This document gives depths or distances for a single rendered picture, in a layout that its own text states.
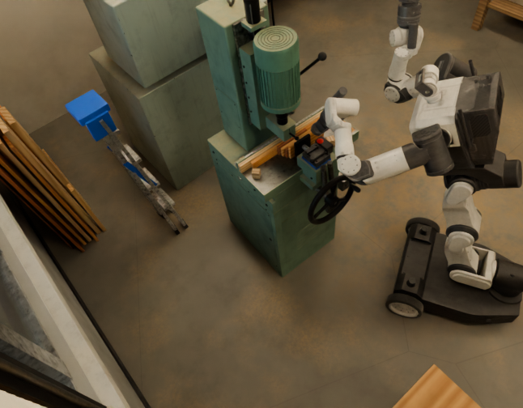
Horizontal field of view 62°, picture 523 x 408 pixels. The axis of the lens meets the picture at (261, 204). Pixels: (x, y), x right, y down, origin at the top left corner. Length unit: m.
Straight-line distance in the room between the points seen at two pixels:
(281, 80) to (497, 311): 1.68
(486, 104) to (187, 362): 1.98
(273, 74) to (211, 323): 1.55
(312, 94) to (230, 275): 1.77
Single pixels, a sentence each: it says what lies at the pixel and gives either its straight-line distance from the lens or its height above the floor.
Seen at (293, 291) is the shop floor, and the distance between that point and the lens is 2.71.
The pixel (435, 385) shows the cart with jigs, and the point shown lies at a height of 0.53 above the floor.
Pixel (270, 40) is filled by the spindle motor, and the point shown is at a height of 1.50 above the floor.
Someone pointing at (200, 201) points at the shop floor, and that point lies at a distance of 3.16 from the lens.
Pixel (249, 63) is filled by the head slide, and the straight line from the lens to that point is 1.86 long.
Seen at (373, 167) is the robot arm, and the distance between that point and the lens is 1.60.
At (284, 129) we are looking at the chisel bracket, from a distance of 1.99.
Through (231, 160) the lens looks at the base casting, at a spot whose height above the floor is 0.80.
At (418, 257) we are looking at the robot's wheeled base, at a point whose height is 0.19.
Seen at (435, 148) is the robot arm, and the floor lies 1.34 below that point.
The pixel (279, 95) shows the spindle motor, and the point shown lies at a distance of 1.81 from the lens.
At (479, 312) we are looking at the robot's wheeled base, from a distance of 2.63.
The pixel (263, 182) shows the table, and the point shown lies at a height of 0.90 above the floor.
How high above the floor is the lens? 2.48
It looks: 54 degrees down
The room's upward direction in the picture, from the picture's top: 10 degrees counter-clockwise
